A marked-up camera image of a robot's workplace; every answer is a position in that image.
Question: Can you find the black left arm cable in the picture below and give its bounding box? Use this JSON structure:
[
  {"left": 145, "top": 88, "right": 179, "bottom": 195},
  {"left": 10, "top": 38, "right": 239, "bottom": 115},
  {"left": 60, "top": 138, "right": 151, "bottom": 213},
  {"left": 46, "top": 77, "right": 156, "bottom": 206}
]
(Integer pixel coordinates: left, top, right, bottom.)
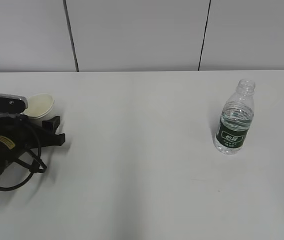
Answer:
[{"left": 0, "top": 119, "right": 48, "bottom": 192}]

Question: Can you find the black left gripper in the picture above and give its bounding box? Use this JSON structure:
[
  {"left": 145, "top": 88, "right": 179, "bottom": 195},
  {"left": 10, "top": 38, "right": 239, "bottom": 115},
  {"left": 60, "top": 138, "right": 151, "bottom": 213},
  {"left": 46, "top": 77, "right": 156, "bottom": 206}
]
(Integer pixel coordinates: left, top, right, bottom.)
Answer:
[{"left": 0, "top": 115, "right": 65, "bottom": 150}]

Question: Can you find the white paper cup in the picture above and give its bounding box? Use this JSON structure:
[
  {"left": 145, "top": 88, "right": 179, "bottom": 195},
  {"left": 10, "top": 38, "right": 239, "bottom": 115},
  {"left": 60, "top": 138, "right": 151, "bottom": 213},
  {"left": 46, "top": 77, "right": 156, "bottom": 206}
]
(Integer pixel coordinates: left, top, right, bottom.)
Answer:
[{"left": 23, "top": 93, "right": 55, "bottom": 126}]

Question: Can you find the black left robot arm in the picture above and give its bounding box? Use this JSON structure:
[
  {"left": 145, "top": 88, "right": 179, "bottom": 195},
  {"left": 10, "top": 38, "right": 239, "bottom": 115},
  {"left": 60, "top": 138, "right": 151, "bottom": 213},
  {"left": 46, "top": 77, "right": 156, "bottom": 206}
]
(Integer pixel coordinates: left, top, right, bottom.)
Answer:
[{"left": 0, "top": 115, "right": 65, "bottom": 192}]

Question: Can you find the clear water bottle green label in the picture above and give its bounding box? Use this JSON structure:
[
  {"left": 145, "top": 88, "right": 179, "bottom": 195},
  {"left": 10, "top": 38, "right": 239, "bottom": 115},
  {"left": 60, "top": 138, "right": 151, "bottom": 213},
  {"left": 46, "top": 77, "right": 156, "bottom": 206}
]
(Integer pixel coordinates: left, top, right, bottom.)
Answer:
[{"left": 214, "top": 79, "right": 256, "bottom": 155}]

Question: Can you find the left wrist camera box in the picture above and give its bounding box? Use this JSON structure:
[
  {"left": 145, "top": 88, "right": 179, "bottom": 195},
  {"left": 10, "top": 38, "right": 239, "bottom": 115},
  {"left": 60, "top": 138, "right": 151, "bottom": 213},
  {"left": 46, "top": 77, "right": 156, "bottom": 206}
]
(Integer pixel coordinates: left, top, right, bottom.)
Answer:
[{"left": 0, "top": 93, "right": 28, "bottom": 114}]

